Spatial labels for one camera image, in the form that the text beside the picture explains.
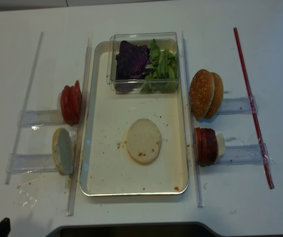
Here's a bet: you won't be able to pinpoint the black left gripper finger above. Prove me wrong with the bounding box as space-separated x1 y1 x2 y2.
0 217 10 237

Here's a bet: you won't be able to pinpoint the front tomato slice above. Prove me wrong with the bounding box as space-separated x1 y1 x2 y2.
60 85 73 125

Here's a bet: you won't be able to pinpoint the tomato slice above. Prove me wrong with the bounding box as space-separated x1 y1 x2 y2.
60 85 73 125
71 80 82 124

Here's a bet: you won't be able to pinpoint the rear tomato slice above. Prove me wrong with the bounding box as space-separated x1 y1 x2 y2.
71 80 82 124

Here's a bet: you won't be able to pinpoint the meat patty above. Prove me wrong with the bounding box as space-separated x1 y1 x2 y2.
194 127 202 165
206 128 218 165
201 128 208 166

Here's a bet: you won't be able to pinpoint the green lettuce in container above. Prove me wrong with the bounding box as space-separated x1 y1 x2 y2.
140 39 178 93

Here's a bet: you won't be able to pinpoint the clear tape scrap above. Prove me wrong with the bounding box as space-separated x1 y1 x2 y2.
16 182 39 208

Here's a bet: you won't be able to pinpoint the clear track lower left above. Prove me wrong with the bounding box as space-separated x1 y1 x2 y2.
6 154 57 174

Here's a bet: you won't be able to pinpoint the clear track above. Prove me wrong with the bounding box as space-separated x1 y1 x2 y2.
17 110 65 127
217 96 258 115
6 154 57 174
215 143 271 165

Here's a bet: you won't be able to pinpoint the upright bun slice left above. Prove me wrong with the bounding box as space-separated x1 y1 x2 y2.
52 127 73 175

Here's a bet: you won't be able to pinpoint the clear track upper left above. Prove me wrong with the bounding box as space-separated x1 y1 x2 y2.
17 110 65 127

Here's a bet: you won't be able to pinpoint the cream metal tray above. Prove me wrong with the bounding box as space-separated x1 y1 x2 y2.
79 41 189 197

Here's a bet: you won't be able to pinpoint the bun bottom on tray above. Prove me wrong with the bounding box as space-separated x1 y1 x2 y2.
126 118 162 164

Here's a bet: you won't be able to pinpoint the purple cabbage leaves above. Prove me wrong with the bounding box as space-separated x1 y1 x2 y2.
114 40 151 93

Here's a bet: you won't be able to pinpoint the clear plastic container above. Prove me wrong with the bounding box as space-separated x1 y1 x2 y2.
106 32 180 94

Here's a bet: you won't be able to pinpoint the white pusher block right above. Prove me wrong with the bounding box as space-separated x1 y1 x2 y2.
216 133 226 158

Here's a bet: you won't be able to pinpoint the front sesame bun top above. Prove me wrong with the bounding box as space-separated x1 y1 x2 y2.
189 69 215 120

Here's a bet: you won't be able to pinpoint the sesame bun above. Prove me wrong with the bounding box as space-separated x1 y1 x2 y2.
189 69 215 120
204 72 224 119

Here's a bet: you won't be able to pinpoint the rear sesame bun top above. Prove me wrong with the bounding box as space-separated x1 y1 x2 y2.
204 72 224 119

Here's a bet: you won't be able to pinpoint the clear track lower right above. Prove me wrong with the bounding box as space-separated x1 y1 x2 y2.
215 143 271 165

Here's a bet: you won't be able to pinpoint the clear track upper right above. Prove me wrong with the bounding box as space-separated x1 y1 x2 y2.
217 96 258 115

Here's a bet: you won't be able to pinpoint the clear rail far left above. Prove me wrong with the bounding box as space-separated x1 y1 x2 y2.
4 31 44 185

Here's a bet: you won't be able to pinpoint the clear rail left of tray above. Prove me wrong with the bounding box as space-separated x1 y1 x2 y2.
66 38 92 217

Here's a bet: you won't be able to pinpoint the clear rail of tray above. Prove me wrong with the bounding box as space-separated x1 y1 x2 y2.
181 31 204 208
66 38 92 217

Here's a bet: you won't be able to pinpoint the clear rail right of tray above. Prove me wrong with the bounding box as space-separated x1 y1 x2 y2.
181 31 204 208

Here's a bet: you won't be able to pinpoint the red plastic rail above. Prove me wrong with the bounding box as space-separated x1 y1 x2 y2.
233 27 275 190

